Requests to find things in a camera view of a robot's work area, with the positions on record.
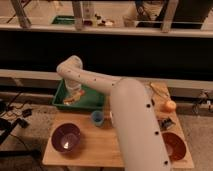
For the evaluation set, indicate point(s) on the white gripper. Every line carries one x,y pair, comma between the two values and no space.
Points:
79,93

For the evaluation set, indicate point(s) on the red orange pepper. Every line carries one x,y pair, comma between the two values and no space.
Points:
72,99

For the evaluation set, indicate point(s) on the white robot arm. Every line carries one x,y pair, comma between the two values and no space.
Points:
140,141

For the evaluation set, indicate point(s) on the green plastic tray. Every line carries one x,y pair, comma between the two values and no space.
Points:
91,100

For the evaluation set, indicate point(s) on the distant green tray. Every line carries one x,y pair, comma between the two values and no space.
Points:
64,20

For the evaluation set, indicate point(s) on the blue cup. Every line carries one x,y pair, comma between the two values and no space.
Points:
97,118

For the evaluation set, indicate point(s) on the purple bowl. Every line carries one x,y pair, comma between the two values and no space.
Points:
65,138

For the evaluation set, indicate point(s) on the wooden spoon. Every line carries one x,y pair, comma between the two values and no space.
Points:
159,91

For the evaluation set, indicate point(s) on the orange round fruit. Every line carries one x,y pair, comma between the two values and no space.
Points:
169,106

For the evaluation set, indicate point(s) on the orange bowl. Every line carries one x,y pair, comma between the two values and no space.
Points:
175,146

